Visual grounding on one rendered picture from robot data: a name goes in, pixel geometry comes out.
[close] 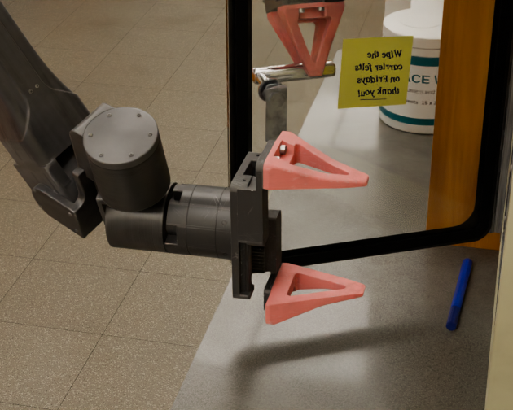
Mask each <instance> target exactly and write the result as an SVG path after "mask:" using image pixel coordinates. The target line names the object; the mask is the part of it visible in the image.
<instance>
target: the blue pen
mask: <svg viewBox="0 0 513 410"><path fill-rule="evenodd" d="M471 266H472V261H471V259H468V258H466V259H464V260H463V263H462V267H461V270H460V274H459V276H458V282H457V285H456V289H455V292H454V297H453V301H452V303H451V307H450V310H449V316H448V320H447V322H446V328H447V329H448V330H451V331H452V330H455V329H456V327H457V323H458V318H459V314H460V311H461V307H462V304H463V298H464V295H465V291H466V288H467V282H468V278H469V275H470V271H471Z"/></svg>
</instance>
